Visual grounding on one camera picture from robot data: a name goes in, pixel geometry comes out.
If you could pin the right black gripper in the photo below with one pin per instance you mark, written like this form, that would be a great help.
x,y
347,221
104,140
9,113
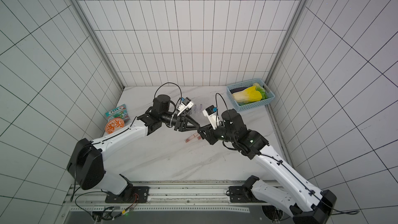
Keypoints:
x,y
210,134

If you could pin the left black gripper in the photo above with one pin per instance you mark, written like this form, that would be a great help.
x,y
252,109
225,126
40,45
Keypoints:
x,y
182,121

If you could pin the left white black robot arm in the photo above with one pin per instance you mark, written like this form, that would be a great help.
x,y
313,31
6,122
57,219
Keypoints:
x,y
86,164

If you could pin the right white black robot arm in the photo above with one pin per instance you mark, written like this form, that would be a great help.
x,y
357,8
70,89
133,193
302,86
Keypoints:
x,y
304,202

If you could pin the blue plastic basket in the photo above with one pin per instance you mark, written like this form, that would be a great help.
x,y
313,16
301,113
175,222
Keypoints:
x,y
243,85

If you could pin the yellow green toy cabbage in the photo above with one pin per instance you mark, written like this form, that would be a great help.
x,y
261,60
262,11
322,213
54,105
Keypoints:
x,y
252,94

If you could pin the teal mint candy bag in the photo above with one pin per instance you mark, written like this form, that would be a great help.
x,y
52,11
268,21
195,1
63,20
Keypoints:
x,y
118,112

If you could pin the orange white patterned bowl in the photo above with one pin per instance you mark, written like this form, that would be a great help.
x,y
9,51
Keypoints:
x,y
114,125

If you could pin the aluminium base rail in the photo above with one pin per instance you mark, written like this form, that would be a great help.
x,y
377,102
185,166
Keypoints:
x,y
234,196

